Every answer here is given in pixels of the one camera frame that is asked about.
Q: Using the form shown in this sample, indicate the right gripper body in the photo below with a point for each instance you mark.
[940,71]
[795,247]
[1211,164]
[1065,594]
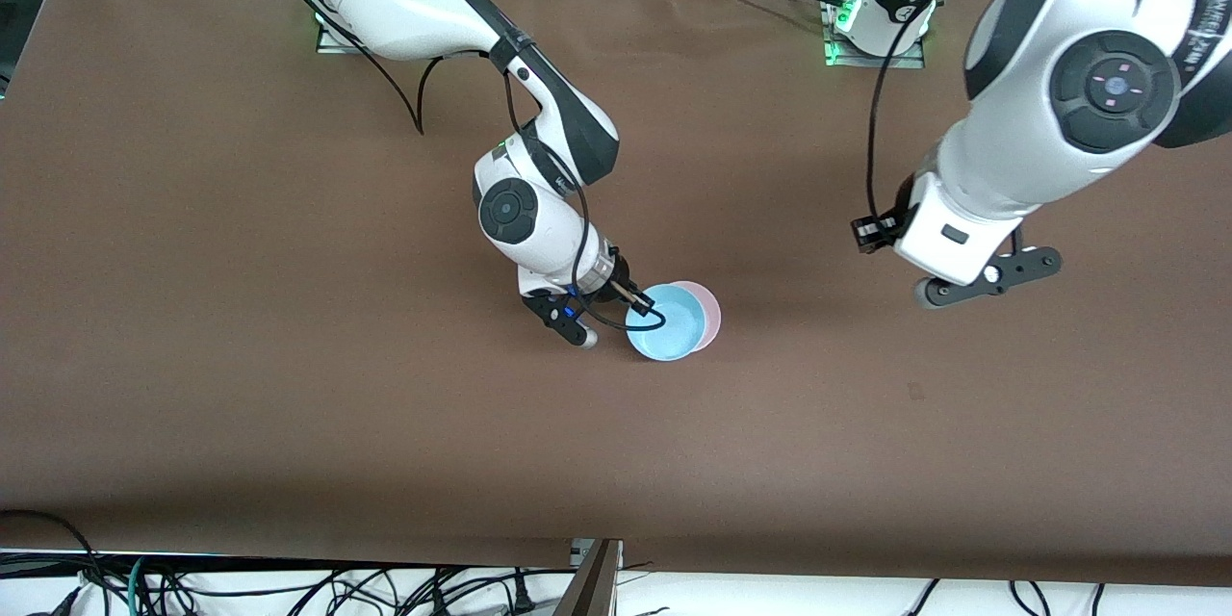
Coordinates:
[619,278]

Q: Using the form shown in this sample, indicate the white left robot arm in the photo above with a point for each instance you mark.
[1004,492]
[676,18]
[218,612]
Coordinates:
[1059,48]

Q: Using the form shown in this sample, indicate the light blue bowl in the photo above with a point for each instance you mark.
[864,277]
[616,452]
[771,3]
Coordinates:
[669,327]

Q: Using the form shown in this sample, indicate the pink bowl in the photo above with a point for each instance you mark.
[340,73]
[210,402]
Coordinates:
[714,318]

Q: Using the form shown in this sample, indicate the grey metal post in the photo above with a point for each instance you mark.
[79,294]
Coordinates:
[589,587]

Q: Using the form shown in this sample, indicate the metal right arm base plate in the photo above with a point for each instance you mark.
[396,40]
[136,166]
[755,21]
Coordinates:
[337,43]

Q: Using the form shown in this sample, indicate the black power plug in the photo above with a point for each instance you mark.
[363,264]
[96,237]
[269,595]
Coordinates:
[523,597]

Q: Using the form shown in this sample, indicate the brown table cover sheet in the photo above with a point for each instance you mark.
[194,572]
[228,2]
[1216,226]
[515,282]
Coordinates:
[289,308]

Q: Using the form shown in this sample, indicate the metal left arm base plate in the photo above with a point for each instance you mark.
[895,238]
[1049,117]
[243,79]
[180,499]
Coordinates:
[914,58]

